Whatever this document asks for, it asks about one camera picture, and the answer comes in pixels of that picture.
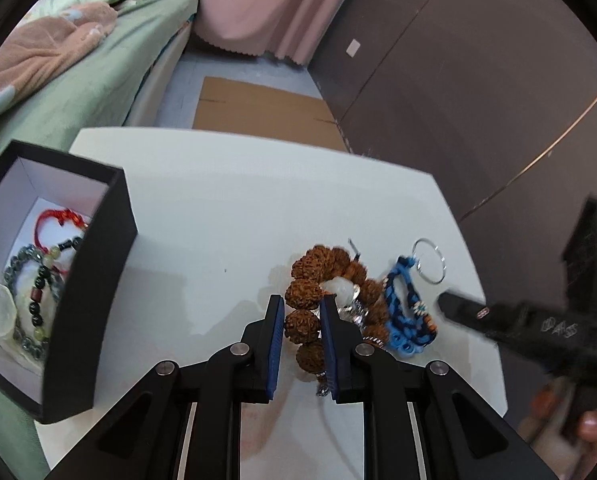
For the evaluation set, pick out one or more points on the white wall socket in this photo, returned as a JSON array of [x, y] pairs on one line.
[[354, 48]]

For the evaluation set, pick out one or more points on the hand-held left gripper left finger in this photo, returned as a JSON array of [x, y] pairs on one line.
[[277, 345]]

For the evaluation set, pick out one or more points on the wide pink curtain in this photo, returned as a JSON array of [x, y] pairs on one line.
[[258, 5]]

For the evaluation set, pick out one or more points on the peach flower print blanket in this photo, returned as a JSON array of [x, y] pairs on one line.
[[43, 45]]

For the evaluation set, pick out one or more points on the black box with white inside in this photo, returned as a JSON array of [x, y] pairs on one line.
[[88, 285]]

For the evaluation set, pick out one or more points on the flat cardboard sheet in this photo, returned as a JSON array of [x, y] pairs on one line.
[[263, 110]]

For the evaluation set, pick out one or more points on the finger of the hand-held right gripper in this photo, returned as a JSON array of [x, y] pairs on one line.
[[478, 312]]

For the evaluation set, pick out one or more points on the person's right hand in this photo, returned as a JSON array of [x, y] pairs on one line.
[[595, 425]]

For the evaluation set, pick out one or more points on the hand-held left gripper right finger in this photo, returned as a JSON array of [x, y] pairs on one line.
[[330, 350]]

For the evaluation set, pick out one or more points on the bed with green sheet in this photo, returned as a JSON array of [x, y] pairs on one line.
[[118, 60]]

